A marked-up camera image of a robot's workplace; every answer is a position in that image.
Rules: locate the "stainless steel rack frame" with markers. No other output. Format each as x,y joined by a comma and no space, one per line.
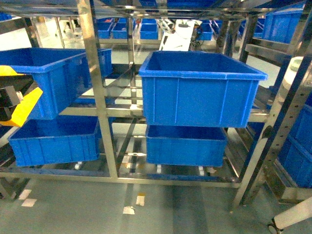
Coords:
259,169

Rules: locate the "blue bin far right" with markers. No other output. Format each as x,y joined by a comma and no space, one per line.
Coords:
296,153

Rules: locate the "blue bin lower left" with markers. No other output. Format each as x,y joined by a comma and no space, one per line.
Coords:
61,140

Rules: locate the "blue bin lower centre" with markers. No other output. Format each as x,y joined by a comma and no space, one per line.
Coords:
185,146

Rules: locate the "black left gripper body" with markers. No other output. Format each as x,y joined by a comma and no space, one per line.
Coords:
10,97

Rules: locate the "blue bin upper left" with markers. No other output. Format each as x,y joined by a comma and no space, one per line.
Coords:
62,74

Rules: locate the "blue bin upper centre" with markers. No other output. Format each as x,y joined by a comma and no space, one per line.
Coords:
194,88

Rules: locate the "yellow two-stud toy block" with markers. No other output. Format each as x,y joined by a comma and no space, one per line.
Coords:
31,94

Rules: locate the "distant blue bin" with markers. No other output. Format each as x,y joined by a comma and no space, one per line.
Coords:
149,31

